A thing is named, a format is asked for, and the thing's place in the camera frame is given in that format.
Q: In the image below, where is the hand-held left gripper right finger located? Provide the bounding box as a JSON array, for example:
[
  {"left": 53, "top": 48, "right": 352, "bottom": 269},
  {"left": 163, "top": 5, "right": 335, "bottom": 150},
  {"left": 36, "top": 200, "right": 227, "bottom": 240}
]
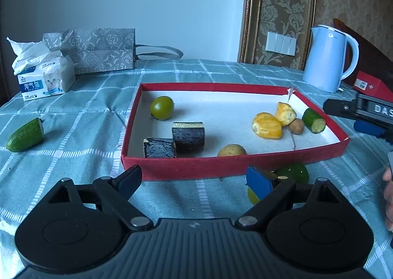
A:
[{"left": 235, "top": 165, "right": 343, "bottom": 232}]

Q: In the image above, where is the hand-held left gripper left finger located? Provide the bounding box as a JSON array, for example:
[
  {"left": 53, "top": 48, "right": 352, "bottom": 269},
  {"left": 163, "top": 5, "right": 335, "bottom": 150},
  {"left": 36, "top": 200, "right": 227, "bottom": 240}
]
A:
[{"left": 46, "top": 165, "right": 154, "bottom": 232}]

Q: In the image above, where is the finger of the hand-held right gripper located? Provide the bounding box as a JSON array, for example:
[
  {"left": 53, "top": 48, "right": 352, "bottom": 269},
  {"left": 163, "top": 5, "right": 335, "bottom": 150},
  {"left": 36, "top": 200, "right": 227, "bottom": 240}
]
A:
[
  {"left": 323, "top": 98, "right": 359, "bottom": 119},
  {"left": 353, "top": 121, "right": 393, "bottom": 145}
]

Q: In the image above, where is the green tomato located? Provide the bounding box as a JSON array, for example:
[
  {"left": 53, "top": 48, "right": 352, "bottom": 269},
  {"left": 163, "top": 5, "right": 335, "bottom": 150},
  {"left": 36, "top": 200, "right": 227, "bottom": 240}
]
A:
[
  {"left": 150, "top": 96, "right": 175, "bottom": 120},
  {"left": 247, "top": 187, "right": 261, "bottom": 205}
]

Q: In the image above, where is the short cucumber piece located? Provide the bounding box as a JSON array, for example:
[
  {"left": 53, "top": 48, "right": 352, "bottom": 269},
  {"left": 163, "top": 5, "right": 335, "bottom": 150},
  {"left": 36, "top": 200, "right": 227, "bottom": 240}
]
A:
[
  {"left": 302, "top": 108, "right": 326, "bottom": 134},
  {"left": 274, "top": 162, "right": 309, "bottom": 184}
]

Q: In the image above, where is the yellowish potato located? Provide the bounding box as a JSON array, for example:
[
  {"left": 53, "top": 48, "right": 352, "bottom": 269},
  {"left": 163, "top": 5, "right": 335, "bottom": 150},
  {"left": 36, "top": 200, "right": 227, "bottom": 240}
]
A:
[{"left": 217, "top": 144, "right": 247, "bottom": 157}]

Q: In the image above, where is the small brown round fruit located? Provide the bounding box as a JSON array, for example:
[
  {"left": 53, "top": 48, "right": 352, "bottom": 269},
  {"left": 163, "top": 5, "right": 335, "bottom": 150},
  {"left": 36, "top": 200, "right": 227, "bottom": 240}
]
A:
[{"left": 289, "top": 118, "right": 305, "bottom": 135}]

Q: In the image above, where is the red shallow cardboard box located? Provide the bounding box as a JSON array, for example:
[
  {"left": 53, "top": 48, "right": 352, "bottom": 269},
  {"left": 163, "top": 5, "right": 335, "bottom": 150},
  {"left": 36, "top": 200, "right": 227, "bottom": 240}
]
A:
[{"left": 121, "top": 82, "right": 351, "bottom": 182}]

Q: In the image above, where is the small yellow fruit piece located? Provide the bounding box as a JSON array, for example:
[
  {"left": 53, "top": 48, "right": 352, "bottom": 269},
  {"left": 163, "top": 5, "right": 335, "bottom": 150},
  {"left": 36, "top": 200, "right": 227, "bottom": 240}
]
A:
[{"left": 274, "top": 102, "right": 297, "bottom": 127}]

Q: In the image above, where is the large yellow fruit piece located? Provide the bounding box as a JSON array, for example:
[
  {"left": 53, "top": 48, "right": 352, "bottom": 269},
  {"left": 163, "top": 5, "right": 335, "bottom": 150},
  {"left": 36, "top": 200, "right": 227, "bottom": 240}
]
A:
[{"left": 252, "top": 112, "right": 283, "bottom": 140}]

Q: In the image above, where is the dark eggplant piece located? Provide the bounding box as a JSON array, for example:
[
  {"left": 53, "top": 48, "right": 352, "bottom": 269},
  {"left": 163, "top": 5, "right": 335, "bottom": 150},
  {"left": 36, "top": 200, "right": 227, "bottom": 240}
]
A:
[
  {"left": 171, "top": 122, "right": 205, "bottom": 153},
  {"left": 143, "top": 137, "right": 176, "bottom": 159}
]

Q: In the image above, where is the person's right hand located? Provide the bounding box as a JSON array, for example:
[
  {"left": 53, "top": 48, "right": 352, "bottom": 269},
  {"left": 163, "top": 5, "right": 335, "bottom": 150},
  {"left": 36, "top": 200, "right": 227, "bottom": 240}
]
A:
[{"left": 382, "top": 171, "right": 393, "bottom": 232}]

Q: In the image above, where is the small red carton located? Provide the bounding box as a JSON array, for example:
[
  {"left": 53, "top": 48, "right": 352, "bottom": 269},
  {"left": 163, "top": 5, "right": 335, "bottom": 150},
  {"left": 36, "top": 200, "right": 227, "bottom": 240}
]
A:
[{"left": 353, "top": 71, "right": 393, "bottom": 101}]

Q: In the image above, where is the light blue electric kettle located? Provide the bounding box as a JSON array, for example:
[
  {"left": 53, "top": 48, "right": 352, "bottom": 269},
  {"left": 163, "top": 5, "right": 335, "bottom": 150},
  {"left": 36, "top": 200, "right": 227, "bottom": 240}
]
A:
[{"left": 303, "top": 25, "right": 360, "bottom": 93}]

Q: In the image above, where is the dark wooden furniture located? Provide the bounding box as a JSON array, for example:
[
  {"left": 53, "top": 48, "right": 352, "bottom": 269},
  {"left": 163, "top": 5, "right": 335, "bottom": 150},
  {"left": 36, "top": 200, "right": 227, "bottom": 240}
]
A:
[{"left": 333, "top": 18, "right": 393, "bottom": 89}]

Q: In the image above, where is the teal checked tablecloth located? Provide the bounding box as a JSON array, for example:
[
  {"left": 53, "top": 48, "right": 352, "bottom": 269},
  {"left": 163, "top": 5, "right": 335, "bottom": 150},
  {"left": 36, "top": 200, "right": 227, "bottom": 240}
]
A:
[{"left": 0, "top": 59, "right": 393, "bottom": 279}]

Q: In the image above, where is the long cucumber half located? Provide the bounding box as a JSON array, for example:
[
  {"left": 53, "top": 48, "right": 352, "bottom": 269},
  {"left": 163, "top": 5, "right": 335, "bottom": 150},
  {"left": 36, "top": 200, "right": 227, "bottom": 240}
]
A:
[{"left": 6, "top": 117, "right": 44, "bottom": 153}]

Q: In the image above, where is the white tissue pack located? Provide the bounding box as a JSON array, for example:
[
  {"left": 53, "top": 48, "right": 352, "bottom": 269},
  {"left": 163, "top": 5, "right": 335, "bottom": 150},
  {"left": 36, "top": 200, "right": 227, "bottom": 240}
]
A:
[{"left": 7, "top": 36, "right": 76, "bottom": 102}]

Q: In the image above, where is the grey patterned bag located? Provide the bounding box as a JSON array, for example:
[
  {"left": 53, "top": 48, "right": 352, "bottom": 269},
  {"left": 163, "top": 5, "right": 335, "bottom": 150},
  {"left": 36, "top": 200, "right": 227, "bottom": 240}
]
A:
[{"left": 42, "top": 27, "right": 184, "bottom": 75}]

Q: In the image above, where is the white wall switch panel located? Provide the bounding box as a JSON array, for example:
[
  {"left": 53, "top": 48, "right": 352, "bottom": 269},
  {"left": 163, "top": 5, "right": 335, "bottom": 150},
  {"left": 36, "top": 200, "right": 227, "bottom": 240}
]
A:
[{"left": 265, "top": 31, "right": 297, "bottom": 56}]

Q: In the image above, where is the ornate wooden wall frame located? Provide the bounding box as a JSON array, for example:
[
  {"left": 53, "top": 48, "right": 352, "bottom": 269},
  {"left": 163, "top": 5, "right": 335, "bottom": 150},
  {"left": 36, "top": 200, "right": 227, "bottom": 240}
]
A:
[{"left": 238, "top": 0, "right": 317, "bottom": 71}]

